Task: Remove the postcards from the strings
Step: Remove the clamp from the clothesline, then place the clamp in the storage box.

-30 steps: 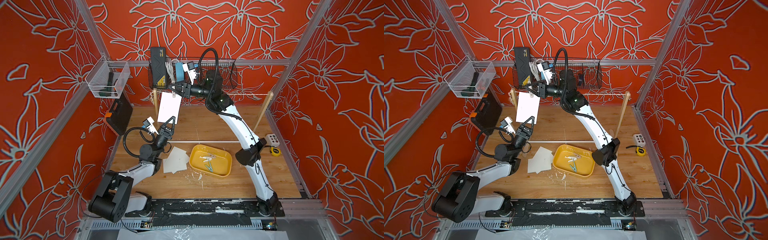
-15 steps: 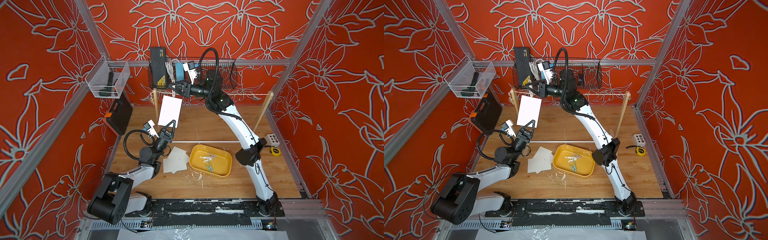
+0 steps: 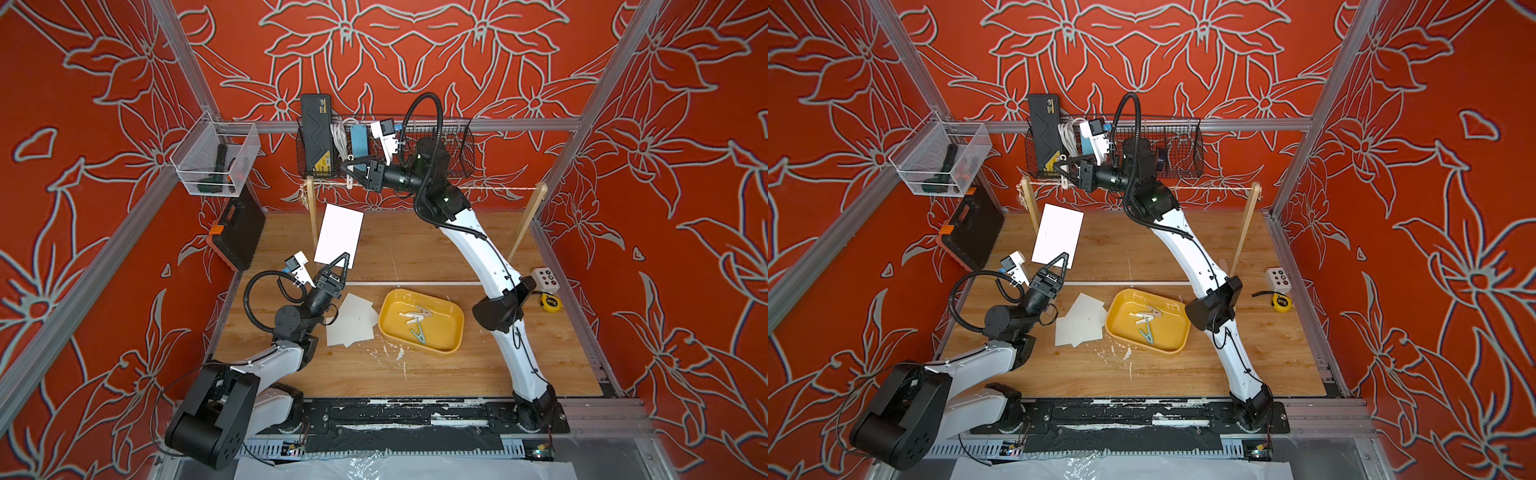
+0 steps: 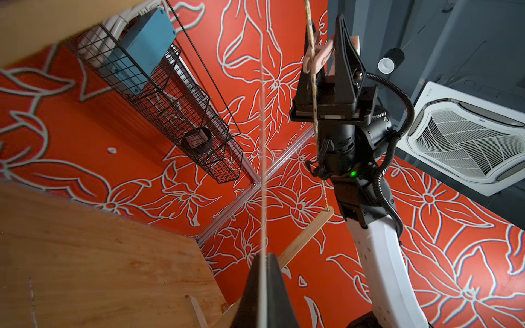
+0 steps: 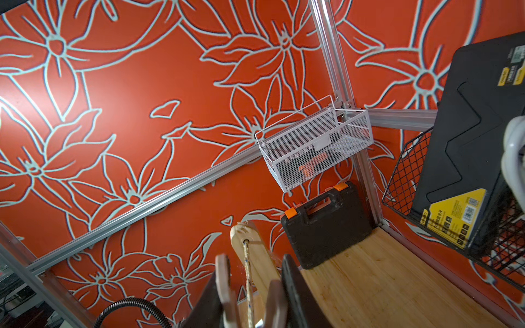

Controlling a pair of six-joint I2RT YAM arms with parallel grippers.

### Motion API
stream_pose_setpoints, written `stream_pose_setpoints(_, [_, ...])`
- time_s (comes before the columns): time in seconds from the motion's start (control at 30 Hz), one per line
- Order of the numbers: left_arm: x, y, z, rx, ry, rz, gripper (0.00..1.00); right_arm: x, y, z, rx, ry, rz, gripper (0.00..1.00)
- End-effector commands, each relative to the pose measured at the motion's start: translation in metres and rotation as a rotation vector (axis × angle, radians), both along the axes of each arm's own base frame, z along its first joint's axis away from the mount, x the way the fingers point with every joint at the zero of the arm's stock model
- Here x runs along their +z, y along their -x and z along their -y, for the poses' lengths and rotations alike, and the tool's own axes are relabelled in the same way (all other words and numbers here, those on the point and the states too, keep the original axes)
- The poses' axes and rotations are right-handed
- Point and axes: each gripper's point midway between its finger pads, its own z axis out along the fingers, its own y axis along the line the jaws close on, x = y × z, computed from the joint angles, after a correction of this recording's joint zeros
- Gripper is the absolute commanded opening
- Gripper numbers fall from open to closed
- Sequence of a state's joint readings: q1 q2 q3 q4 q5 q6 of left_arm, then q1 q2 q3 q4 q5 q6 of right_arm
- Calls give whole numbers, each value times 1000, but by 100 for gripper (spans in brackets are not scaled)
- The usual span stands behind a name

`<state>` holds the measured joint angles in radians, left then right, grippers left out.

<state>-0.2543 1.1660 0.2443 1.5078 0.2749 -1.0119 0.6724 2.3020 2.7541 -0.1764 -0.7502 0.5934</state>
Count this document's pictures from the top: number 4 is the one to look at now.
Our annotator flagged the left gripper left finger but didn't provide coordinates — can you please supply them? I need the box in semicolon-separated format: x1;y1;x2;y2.
230;254;261;328

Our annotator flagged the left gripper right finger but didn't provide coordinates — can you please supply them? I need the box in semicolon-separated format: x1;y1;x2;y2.
267;254;299;328

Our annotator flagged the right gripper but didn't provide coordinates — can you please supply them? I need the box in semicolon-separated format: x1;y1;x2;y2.
290;14;378;125

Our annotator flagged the pink clothespin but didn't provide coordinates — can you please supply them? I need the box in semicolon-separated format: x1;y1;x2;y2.
313;34;360;73

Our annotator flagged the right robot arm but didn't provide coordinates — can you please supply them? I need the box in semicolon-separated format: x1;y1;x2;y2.
290;14;429;327

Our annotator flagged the black ceiling spotlight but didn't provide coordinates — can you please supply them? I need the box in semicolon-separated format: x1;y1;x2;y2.
377;48;405;75

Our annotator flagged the white ceiling air vent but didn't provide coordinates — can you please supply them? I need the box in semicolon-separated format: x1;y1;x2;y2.
398;82;524;196

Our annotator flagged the twine string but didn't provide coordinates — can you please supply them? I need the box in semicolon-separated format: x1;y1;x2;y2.
303;0;331;212

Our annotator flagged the wooden drying rack frame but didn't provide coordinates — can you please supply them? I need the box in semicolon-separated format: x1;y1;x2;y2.
0;0;335;328

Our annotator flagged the black wire wall basket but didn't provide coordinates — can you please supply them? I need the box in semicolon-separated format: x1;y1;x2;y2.
68;1;243;183

